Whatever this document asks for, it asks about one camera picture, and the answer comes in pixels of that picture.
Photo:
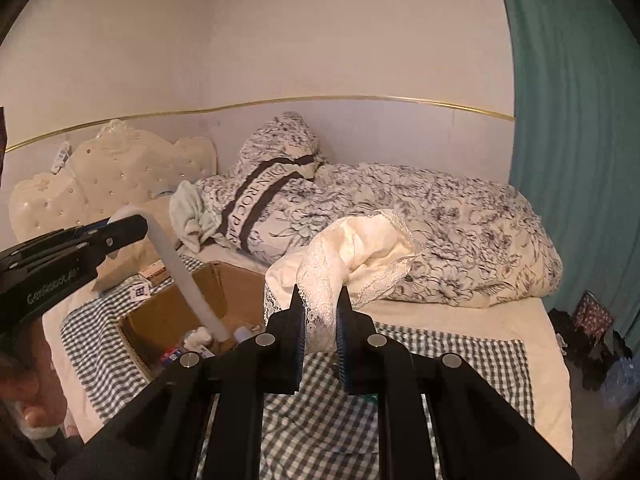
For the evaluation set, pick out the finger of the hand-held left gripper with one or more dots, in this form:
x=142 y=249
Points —
x=125 y=232
x=95 y=227

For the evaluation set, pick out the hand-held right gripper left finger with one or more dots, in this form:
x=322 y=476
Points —
x=299 y=332

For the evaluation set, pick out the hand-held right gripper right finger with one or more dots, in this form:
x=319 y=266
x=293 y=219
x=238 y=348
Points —
x=342 y=340

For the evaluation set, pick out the brown cardboard box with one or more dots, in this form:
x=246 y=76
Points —
x=165 y=310

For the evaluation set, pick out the cream lace cloth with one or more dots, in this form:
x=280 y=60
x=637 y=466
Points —
x=350 y=245

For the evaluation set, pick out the person's left hand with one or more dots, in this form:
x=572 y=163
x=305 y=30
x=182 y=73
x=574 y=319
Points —
x=30 y=390

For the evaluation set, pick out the cream tufted headboard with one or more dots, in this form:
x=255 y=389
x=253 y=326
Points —
x=100 y=185

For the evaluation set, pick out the small brown and white box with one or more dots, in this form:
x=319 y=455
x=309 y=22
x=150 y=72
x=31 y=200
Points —
x=155 y=272

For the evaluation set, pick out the white printed tag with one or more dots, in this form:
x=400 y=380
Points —
x=141 y=291

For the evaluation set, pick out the mint green towel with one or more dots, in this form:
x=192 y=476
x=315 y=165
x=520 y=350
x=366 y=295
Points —
x=192 y=215

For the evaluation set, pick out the white remote control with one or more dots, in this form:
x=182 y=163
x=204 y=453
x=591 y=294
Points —
x=61 y=156

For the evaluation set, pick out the floral print duvet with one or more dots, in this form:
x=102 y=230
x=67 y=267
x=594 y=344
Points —
x=450 y=230

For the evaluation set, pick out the floral pillow with dark stripes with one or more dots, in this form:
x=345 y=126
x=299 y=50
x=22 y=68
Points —
x=275 y=170

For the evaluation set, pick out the dark clutter beside bed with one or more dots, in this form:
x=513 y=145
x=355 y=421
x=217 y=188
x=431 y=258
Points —
x=575 y=355

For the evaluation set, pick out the patterned gift bag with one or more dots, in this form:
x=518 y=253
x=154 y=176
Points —
x=594 y=317

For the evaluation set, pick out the pack of water bottles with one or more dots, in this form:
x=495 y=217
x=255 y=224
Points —
x=620 y=380

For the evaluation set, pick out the teal curtain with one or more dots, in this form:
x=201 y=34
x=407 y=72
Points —
x=575 y=135

